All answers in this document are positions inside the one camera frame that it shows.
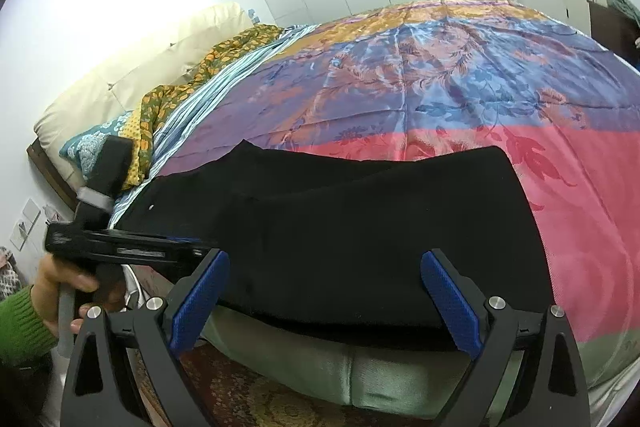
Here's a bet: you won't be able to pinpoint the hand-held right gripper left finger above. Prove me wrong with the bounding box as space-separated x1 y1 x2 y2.
60 248 231 427

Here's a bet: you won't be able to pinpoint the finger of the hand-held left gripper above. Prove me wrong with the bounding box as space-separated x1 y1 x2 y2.
170 233 217 259

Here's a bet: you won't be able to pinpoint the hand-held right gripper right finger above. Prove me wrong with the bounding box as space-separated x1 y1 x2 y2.
420 248 591 427

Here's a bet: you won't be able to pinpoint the black pants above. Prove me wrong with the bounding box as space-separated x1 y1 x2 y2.
109 139 554 344

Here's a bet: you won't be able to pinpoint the person's left forearm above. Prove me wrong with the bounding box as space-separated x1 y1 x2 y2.
0 284 59 366

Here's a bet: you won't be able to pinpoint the person's left hand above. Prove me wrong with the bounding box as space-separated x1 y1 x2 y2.
30 253 99 336

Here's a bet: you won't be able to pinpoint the blue patterned pillow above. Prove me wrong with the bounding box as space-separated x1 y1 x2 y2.
59 109 137 181

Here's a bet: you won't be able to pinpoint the patterned rug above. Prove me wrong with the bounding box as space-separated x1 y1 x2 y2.
134 336 437 427

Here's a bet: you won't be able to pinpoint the blue striped bed sheet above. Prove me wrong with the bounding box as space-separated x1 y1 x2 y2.
107 24 322 229

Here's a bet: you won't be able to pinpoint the yellow floral blanket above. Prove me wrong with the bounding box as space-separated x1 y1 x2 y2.
112 24 286 188

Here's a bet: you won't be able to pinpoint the cream pillows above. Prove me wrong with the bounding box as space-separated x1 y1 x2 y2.
34 2 257 188

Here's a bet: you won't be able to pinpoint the colourful satin bedspread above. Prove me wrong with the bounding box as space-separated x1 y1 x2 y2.
111 0 640 419

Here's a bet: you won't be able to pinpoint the dark wooden nightstand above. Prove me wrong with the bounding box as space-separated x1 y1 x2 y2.
587 0 640 64

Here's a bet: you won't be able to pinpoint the grey-green garment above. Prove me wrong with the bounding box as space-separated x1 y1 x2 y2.
605 0 640 28

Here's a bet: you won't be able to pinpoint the white wall plate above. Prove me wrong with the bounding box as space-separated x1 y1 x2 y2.
12 199 42 253

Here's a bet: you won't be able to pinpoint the dark wooden bed frame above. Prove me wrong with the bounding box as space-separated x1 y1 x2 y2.
27 139 79 214

